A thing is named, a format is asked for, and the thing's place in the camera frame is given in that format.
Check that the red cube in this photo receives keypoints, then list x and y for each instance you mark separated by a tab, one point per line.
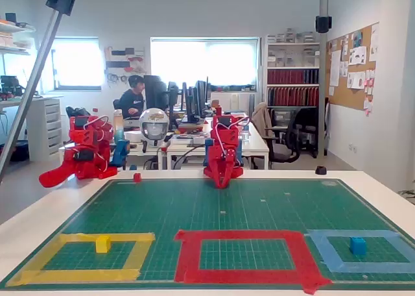
137	178

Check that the white bookshelf with binders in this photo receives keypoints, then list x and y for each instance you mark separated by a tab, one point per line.
291	77

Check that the white wall socket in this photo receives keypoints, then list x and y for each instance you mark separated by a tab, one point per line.
352	147

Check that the red tape square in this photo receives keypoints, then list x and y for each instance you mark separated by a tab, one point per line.
240	276

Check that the slanted metal pole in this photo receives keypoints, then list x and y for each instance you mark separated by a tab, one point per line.
32	81

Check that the vertical grey pole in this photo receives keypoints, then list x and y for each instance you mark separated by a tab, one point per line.
323	81

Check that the white helmet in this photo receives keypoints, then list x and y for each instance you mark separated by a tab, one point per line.
154	127

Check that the beige jacket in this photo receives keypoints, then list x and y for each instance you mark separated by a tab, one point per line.
261	117

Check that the white wall shelf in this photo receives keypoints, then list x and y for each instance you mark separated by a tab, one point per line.
13	26

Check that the black office chair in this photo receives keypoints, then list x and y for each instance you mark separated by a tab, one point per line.
293	137
309	127

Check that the red robot arm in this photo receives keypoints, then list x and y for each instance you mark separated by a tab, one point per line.
215	137

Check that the wide bright window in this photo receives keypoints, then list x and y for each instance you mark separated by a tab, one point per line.
204	62

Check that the white drawer cabinet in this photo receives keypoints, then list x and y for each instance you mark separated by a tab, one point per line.
39	130

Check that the yellow cube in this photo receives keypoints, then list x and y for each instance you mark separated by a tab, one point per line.
103	244

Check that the green cutting mat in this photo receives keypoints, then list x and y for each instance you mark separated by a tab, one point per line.
162	211

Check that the small black round knob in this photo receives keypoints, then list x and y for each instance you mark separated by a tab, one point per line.
320	170

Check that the seated person in dark sweater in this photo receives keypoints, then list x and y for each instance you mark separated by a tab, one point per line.
131	103

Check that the cork notice board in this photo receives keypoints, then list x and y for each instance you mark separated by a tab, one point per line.
353	96

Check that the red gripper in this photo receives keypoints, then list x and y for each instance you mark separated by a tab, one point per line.
220	161

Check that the colourful drink bottle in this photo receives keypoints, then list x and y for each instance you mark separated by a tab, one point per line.
119	127

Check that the green plant leaves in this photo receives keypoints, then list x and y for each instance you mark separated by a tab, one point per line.
409	193

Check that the blue tape square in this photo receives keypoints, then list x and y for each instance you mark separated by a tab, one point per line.
373	267

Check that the small bright window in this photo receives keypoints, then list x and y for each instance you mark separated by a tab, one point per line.
78	65

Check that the yellow tape square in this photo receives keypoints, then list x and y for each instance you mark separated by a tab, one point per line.
81	276

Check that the blue cube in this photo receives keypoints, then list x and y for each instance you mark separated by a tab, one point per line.
358	246

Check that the wall tool rack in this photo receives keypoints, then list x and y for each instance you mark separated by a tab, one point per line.
124	64

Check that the black computer monitor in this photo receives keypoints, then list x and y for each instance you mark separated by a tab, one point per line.
173	94
155	91
194	101

